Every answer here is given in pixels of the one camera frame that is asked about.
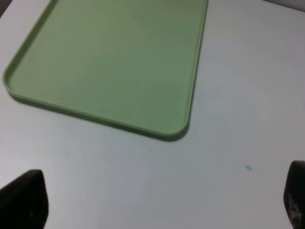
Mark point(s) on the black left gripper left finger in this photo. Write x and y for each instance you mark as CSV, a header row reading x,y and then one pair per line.
x,y
24,202

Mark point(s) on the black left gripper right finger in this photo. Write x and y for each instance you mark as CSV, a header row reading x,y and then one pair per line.
x,y
294,194

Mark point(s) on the green plastic tray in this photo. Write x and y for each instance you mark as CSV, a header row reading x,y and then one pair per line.
x,y
130,64

